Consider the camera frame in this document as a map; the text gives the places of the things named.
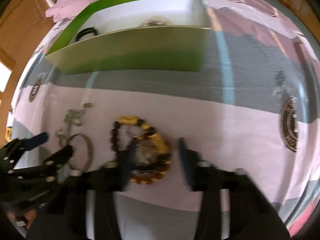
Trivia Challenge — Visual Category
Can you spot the silver bangle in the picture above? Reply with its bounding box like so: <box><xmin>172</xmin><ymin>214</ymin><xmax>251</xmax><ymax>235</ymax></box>
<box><xmin>67</xmin><ymin>133</ymin><xmax>94</xmax><ymax>172</ymax></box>

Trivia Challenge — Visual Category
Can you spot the brown gold bead bracelet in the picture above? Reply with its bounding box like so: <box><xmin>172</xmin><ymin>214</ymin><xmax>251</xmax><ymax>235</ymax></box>
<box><xmin>109</xmin><ymin>115</ymin><xmax>173</xmax><ymax>185</ymax></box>

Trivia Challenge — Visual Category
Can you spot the person's left hand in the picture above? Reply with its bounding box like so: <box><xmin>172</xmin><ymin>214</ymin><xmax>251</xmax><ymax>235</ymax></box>
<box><xmin>5</xmin><ymin>209</ymin><xmax>36</xmax><ymax>230</ymax></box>

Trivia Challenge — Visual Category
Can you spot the plaid bed sheet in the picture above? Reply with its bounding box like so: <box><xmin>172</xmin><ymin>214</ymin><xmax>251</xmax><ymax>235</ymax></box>
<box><xmin>12</xmin><ymin>0</ymin><xmax>319</xmax><ymax>239</ymax></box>

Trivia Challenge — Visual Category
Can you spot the wooden headboard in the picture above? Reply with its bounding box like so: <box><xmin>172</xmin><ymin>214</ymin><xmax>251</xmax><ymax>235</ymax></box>
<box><xmin>1</xmin><ymin>0</ymin><xmax>53</xmax><ymax>146</ymax></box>

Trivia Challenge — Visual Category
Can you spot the black wrist watch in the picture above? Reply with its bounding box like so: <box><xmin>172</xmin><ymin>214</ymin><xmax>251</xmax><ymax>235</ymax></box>
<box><xmin>75</xmin><ymin>27</ymin><xmax>98</xmax><ymax>42</ymax></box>

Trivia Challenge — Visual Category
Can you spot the green cardboard box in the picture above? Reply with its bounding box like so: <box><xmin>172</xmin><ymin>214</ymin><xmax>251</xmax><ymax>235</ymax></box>
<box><xmin>46</xmin><ymin>0</ymin><xmax>210</xmax><ymax>75</ymax></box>

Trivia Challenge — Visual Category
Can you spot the white wrist watch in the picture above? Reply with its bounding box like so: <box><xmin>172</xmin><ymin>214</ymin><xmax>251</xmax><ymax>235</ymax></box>
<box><xmin>139</xmin><ymin>16</ymin><xmax>172</xmax><ymax>27</ymax></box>

